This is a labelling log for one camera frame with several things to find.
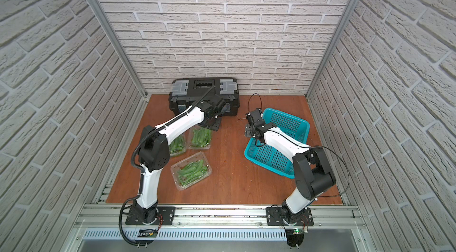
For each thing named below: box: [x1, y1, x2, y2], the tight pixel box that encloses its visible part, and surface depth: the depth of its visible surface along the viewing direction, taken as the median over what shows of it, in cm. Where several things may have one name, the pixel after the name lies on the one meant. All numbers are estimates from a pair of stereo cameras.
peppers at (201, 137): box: [191, 127, 212, 148], surface depth 96 cm
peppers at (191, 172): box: [177, 159, 208, 187], surface depth 85 cm
